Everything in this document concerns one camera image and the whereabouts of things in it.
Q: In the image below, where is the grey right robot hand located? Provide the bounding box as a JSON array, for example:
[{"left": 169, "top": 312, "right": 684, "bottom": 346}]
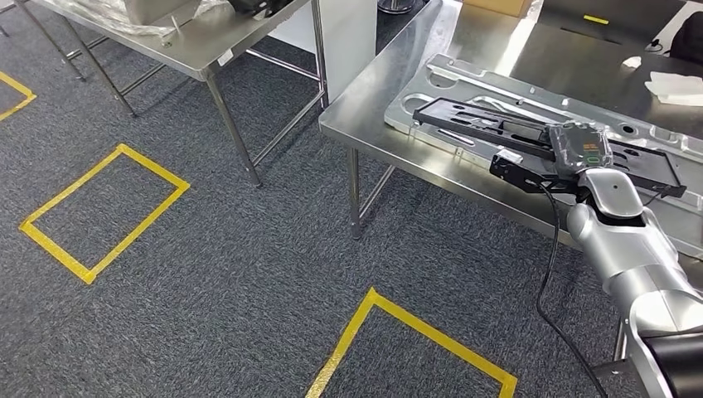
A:
[{"left": 549, "top": 121, "right": 613, "bottom": 177}]

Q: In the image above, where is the black plastic frame part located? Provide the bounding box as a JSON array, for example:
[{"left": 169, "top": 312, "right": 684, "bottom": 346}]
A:
[
  {"left": 227, "top": 0, "right": 292, "bottom": 17},
  {"left": 413, "top": 97, "right": 687, "bottom": 199}
]

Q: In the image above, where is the steel workbench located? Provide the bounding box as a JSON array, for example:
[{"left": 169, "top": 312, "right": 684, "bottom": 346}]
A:
[{"left": 318, "top": 0, "right": 703, "bottom": 364}]

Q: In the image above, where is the stamped silver metal panel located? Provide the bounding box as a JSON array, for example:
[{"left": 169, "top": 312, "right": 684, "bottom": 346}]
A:
[{"left": 383, "top": 53, "right": 703, "bottom": 260}]

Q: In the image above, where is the white folded cloth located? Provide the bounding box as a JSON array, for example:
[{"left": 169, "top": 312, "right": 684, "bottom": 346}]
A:
[{"left": 643, "top": 71, "right": 703, "bottom": 107}]

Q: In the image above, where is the grey laptop with yellow sticker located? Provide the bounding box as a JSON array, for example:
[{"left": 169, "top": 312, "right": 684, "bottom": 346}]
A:
[{"left": 535, "top": 0, "right": 687, "bottom": 48}]

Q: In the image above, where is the black bag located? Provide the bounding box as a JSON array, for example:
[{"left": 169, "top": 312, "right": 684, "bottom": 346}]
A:
[{"left": 670, "top": 11, "right": 703, "bottom": 64}]

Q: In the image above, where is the brown cardboard box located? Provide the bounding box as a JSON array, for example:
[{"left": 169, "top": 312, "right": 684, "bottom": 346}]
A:
[{"left": 463, "top": 0, "right": 535, "bottom": 17}]

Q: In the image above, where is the white cabinet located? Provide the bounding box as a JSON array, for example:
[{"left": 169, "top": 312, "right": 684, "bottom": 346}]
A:
[{"left": 269, "top": 0, "right": 377, "bottom": 103}]

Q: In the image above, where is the steel table with parts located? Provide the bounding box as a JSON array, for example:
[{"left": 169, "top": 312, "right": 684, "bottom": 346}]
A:
[{"left": 13, "top": 0, "right": 331, "bottom": 188}]

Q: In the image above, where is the clear plastic bag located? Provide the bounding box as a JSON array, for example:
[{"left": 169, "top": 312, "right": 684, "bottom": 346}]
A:
[{"left": 51, "top": 0, "right": 226, "bottom": 36}]

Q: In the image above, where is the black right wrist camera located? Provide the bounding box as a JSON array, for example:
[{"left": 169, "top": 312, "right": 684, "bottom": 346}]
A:
[{"left": 488, "top": 149, "right": 584, "bottom": 194}]

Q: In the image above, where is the black camera cable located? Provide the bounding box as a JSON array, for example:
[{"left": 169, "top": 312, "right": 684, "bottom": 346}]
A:
[{"left": 535, "top": 181, "right": 609, "bottom": 398}]

